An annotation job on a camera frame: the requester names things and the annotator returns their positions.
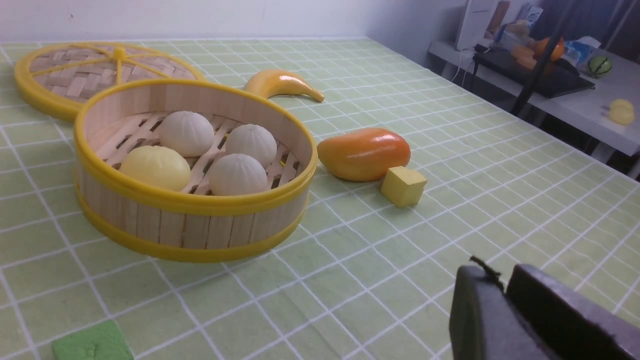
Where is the yellow plastic banana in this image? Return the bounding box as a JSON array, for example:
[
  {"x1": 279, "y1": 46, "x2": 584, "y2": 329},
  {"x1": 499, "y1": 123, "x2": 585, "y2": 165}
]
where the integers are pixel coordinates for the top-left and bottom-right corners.
[{"x1": 243, "y1": 68, "x2": 325, "y2": 103}]

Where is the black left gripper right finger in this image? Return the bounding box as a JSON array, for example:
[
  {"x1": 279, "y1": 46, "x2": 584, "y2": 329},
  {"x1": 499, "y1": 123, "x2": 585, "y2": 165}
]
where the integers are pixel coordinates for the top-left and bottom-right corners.
[{"x1": 506, "y1": 264, "x2": 639, "y2": 360}]

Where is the grey side table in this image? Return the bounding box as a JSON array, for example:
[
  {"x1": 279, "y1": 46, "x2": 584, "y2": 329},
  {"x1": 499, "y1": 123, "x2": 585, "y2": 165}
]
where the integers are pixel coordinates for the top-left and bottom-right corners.
[{"x1": 428, "y1": 40, "x2": 640, "y2": 157}]

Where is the yellow foam cube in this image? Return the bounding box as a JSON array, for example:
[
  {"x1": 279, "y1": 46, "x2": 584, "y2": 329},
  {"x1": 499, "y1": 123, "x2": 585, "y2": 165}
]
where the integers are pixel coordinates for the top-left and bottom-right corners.
[{"x1": 380, "y1": 166, "x2": 428, "y2": 208}]

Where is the green striped toy melon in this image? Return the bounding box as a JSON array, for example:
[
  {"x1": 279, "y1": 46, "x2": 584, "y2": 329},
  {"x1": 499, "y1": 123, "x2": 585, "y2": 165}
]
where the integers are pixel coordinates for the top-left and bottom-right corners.
[{"x1": 586, "y1": 55, "x2": 613, "y2": 79}]

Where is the woven bamboo steamer lid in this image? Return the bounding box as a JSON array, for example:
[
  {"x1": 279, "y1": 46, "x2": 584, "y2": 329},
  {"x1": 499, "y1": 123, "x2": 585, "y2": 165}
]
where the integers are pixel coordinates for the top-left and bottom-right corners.
[{"x1": 14, "y1": 41, "x2": 205, "y2": 123}]

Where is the green foam cube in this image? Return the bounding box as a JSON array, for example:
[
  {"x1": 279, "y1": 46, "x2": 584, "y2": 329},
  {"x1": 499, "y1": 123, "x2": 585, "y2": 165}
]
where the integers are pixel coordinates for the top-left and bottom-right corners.
[{"x1": 51, "y1": 320, "x2": 134, "y2": 360}]

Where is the white bun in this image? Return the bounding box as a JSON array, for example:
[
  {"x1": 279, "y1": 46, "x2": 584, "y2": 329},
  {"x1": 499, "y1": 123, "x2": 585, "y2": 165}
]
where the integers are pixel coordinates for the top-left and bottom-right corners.
[
  {"x1": 206, "y1": 153, "x2": 268, "y2": 196},
  {"x1": 156, "y1": 111, "x2": 215, "y2": 158},
  {"x1": 224, "y1": 124, "x2": 278, "y2": 169}
]

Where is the white box on table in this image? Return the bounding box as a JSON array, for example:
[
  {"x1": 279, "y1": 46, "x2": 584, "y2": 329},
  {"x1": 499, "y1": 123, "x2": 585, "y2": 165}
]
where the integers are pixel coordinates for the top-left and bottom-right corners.
[{"x1": 454, "y1": 0, "x2": 498, "y2": 51}]

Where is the bamboo steamer tray yellow rim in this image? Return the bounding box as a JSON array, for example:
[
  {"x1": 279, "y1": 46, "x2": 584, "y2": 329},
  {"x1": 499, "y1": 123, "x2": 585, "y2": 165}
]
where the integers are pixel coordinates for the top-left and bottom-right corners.
[{"x1": 73, "y1": 79, "x2": 319, "y2": 264}]

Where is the orange plastic mango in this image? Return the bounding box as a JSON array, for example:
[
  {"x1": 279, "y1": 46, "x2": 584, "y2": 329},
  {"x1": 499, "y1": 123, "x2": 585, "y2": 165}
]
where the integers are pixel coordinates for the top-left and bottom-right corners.
[{"x1": 317, "y1": 127, "x2": 411, "y2": 182}]

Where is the yellow bun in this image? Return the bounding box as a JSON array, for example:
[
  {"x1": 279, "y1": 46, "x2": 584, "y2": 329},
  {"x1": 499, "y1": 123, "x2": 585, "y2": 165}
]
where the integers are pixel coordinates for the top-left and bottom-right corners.
[{"x1": 119, "y1": 145, "x2": 191, "y2": 192}]

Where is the yellow toy on table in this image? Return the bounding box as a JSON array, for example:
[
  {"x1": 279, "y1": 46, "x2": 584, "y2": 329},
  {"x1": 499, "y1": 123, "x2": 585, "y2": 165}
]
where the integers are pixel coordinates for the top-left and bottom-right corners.
[{"x1": 608, "y1": 98, "x2": 635, "y2": 126}]

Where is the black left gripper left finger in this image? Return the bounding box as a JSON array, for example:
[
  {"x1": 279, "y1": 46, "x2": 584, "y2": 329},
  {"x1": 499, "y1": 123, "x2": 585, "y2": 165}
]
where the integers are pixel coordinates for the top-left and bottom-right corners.
[{"x1": 448, "y1": 265, "x2": 564, "y2": 360}]

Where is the black tray on table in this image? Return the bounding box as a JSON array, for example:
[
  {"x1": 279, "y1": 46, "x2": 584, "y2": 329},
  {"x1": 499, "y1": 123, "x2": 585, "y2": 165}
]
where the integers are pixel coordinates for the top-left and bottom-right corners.
[{"x1": 472, "y1": 47, "x2": 596, "y2": 99}]

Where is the black stand pole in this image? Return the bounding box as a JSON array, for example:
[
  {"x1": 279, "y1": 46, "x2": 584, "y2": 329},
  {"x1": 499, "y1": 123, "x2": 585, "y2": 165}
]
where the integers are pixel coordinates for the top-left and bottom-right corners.
[{"x1": 510, "y1": 0, "x2": 579, "y2": 116}]

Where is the orange toy fruit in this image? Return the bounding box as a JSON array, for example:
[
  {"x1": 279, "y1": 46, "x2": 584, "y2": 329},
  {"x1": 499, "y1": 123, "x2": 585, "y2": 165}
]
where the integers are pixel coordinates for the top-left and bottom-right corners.
[{"x1": 534, "y1": 36, "x2": 566, "y2": 62}]

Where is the green checkered tablecloth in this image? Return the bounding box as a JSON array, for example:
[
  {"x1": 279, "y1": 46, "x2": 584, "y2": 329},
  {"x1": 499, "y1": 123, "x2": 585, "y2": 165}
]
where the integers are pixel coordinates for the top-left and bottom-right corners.
[{"x1": 0, "y1": 39, "x2": 640, "y2": 360}]

